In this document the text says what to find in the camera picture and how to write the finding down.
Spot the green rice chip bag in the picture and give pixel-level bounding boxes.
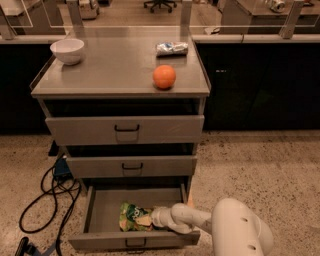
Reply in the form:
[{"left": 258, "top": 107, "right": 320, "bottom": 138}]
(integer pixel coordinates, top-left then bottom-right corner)
[{"left": 119, "top": 202, "right": 156, "bottom": 232}]

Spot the orange fruit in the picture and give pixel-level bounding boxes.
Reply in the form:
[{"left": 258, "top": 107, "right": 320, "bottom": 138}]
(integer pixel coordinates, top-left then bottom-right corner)
[{"left": 153, "top": 65, "right": 176, "bottom": 89}]

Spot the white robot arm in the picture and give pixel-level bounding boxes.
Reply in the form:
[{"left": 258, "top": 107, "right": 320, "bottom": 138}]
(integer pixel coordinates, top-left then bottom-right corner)
[{"left": 135, "top": 198, "right": 274, "bottom": 256}]

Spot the grey middle drawer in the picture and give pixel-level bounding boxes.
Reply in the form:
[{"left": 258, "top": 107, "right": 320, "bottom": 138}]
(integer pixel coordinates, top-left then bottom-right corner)
[{"left": 67, "top": 143, "right": 197, "bottom": 178}]

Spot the silver blue snack packet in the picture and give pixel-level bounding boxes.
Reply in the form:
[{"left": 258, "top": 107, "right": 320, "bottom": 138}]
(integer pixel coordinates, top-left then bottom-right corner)
[{"left": 155, "top": 42, "right": 188, "bottom": 57}]

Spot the metal can on far desk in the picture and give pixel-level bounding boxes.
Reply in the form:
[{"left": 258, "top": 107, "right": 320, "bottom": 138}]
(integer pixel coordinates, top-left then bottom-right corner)
[{"left": 267, "top": 0, "right": 285, "bottom": 13}]

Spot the grey device on far floor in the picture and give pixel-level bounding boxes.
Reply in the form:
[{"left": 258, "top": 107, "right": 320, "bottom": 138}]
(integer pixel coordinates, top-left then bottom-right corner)
[{"left": 78, "top": 0, "right": 99, "bottom": 20}]

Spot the white ceramic bowl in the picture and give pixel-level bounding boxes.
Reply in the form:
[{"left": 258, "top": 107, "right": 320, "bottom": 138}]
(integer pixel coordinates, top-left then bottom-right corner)
[{"left": 50, "top": 39, "right": 85, "bottom": 65}]

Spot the grey drawer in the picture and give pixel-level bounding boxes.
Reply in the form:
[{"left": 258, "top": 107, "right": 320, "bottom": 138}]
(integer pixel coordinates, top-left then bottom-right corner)
[
  {"left": 67, "top": 143, "right": 197, "bottom": 178},
  {"left": 46, "top": 99, "right": 204, "bottom": 146},
  {"left": 69, "top": 184, "right": 200, "bottom": 252}
]

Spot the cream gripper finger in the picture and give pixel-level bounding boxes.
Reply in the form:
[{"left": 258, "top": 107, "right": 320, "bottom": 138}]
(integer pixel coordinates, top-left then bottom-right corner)
[{"left": 135, "top": 215, "right": 152, "bottom": 226}]

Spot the black tool on floor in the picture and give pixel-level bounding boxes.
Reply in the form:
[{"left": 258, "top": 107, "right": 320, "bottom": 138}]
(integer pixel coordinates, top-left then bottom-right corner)
[{"left": 14, "top": 236, "right": 42, "bottom": 256}]

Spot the grey drawer cabinet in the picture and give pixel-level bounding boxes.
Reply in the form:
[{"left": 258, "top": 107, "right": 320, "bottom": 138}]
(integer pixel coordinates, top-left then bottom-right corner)
[{"left": 32, "top": 28, "right": 210, "bottom": 188}]

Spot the grey top drawer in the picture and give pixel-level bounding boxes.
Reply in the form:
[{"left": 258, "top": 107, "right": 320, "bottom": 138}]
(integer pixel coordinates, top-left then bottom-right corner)
[{"left": 46, "top": 99, "right": 204, "bottom": 146}]

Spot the blue power box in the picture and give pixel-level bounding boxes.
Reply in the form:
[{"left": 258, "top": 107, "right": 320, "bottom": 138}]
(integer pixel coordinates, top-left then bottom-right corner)
[{"left": 53, "top": 157, "right": 71, "bottom": 179}]

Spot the glass partition with posts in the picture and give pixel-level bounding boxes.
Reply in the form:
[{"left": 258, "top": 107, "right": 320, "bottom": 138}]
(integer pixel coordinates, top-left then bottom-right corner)
[{"left": 1, "top": 0, "right": 320, "bottom": 44}]

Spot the grey bottom drawer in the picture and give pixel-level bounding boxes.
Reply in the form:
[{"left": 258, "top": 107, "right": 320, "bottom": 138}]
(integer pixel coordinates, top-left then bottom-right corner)
[{"left": 69, "top": 184, "right": 200, "bottom": 252}]

